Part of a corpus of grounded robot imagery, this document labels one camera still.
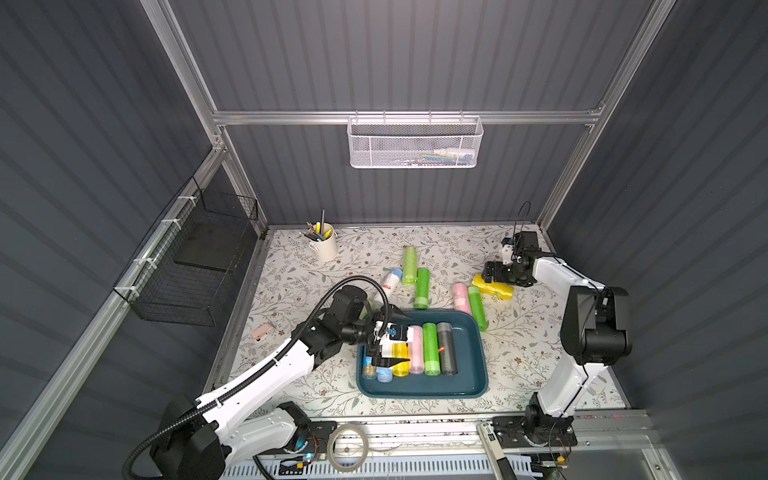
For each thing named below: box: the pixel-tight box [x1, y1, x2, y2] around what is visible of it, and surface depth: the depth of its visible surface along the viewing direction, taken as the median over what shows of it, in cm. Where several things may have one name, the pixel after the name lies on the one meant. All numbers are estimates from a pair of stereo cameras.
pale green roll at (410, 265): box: [404, 246, 418, 285], surface depth 105 cm
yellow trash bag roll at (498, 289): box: [472, 274, 515, 300], surface depth 99 cm
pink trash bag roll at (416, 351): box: [409, 325, 425, 374], surface depth 85 cm
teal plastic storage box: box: [356, 309, 489, 399], surface depth 84 cm
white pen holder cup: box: [309, 223, 338, 261], surface depth 107 cm
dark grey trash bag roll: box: [437, 322, 458, 376], surface depth 86 cm
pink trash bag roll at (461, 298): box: [453, 282, 472, 315], surface depth 98 cm
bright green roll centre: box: [414, 268, 431, 310], surface depth 101 cm
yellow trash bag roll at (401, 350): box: [391, 343, 410, 377], surface depth 86 cm
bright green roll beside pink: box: [468, 286, 487, 332], surface depth 96 cm
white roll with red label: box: [382, 273, 400, 298], surface depth 103 cm
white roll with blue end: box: [376, 367, 393, 383], surface depth 82 cm
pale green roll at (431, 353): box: [423, 322, 441, 376], surface depth 86 cm
